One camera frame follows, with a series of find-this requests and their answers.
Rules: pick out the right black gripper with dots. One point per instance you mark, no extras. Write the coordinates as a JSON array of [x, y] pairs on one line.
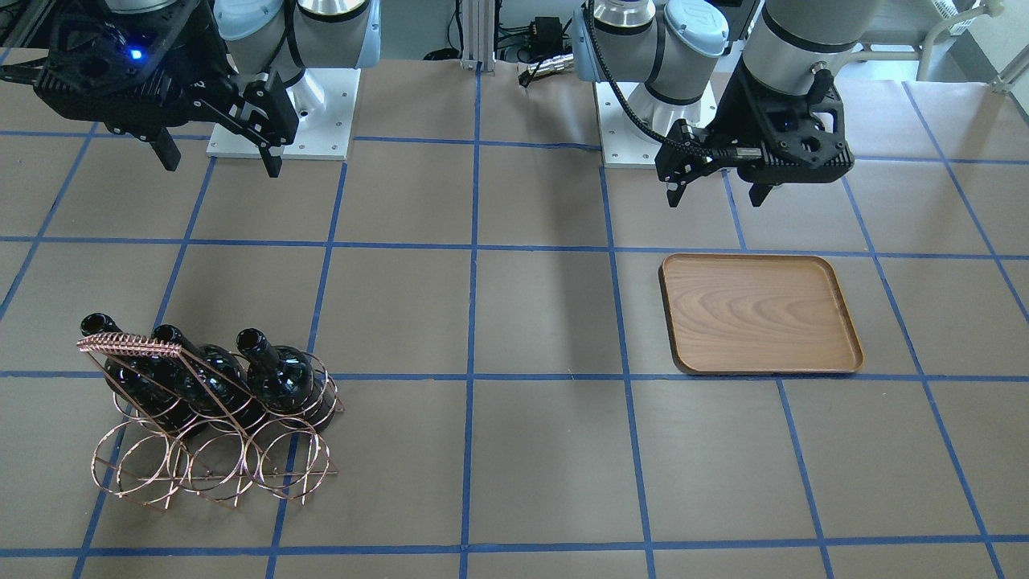
[[206, 66]]

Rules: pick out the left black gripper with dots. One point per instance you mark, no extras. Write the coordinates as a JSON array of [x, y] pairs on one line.
[[730, 112]]

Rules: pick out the dark wine bottle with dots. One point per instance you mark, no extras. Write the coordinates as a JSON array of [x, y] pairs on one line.
[[283, 379], [209, 379], [153, 383]]

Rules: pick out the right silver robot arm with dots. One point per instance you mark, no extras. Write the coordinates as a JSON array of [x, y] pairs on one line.
[[302, 34]]

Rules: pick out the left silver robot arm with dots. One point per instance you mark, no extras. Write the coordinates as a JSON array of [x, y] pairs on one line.
[[672, 49]]

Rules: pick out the wooden tray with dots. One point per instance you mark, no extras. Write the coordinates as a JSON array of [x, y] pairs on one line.
[[756, 314]]

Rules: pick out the black power adapter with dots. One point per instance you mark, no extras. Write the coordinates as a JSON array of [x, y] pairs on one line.
[[545, 33]]

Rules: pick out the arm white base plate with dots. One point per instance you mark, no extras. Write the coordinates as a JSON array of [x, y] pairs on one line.
[[309, 110], [624, 145]]

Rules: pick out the copper wire bottle basket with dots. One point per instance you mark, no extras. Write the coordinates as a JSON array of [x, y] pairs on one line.
[[213, 455]]

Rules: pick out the aluminium frame post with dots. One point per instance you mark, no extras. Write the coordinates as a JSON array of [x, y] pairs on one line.
[[478, 27]]

